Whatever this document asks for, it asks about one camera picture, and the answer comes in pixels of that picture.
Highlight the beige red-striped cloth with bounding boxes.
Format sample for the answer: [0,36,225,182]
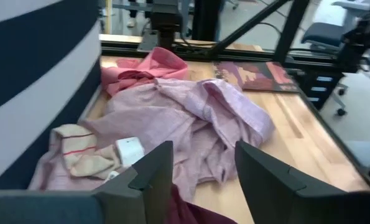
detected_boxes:
[49,123,124,181]

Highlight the black drawer cabinet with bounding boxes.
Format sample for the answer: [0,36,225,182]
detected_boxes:
[299,70,345,111]

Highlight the navy white striped fabric basket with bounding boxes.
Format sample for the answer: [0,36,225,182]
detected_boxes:
[0,0,103,191]

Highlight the black aluminium table frame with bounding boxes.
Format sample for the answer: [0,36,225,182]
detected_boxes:
[99,0,370,191]

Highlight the maroon garment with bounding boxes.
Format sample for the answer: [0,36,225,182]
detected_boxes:
[164,183,239,224]

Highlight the white shirt label card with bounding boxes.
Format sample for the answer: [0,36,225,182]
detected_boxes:
[114,136,146,167]

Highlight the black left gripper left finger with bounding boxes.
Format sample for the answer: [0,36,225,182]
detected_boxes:
[93,140,175,224]

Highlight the black desk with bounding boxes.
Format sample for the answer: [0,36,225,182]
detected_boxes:
[192,0,224,42]

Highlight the landscape print mat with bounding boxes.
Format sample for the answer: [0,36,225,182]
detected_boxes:
[214,60,301,93]

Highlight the lilac linen shirt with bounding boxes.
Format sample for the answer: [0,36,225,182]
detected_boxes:
[27,77,276,203]

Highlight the pink garment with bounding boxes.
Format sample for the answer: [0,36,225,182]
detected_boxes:
[100,46,190,98]

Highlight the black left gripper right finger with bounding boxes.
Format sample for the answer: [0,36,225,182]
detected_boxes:
[234,139,370,224]

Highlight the grey office chair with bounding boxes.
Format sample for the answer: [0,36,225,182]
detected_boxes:
[301,0,370,117]

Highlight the yellow wooden pole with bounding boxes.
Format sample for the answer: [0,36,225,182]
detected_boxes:
[104,0,113,35]

